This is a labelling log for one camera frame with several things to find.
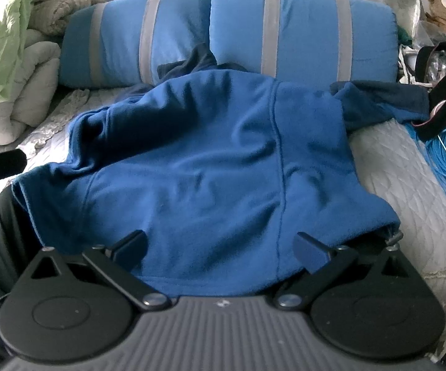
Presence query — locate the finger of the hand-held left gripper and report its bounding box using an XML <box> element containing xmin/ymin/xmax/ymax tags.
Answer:
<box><xmin>0</xmin><ymin>149</ymin><xmax>28</xmax><ymax>192</ymax></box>

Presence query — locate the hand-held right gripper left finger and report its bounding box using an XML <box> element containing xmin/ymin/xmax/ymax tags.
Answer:
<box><xmin>30</xmin><ymin>230</ymin><xmax>171</xmax><ymax>312</ymax></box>

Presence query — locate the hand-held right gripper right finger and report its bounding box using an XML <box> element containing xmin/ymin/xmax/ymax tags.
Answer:
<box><xmin>273</xmin><ymin>232</ymin><xmax>414</xmax><ymax>312</ymax></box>

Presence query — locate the blue fleece sweater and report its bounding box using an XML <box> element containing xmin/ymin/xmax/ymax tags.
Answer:
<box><xmin>11</xmin><ymin>44</ymin><xmax>430</xmax><ymax>298</ymax></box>

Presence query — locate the quilted grey bedspread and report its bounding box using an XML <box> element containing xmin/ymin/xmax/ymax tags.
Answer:
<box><xmin>0</xmin><ymin>85</ymin><xmax>446</xmax><ymax>371</ymax></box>

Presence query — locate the blue grey-striped pillow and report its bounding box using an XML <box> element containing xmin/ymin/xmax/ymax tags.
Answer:
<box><xmin>209</xmin><ymin>0</ymin><xmax>398</xmax><ymax>83</ymax></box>
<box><xmin>59</xmin><ymin>0</ymin><xmax>213</xmax><ymax>87</ymax></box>

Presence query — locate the beige fluffy blanket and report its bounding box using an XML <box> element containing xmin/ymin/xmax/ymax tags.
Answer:
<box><xmin>30</xmin><ymin>0</ymin><xmax>108</xmax><ymax>37</ymax></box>

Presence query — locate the striped white cloth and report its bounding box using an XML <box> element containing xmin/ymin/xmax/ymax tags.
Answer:
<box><xmin>397</xmin><ymin>42</ymin><xmax>420</xmax><ymax>86</ymax></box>

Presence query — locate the clear plastic bag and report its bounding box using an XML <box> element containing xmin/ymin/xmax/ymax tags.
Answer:
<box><xmin>416</xmin><ymin>17</ymin><xmax>446</xmax><ymax>86</ymax></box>

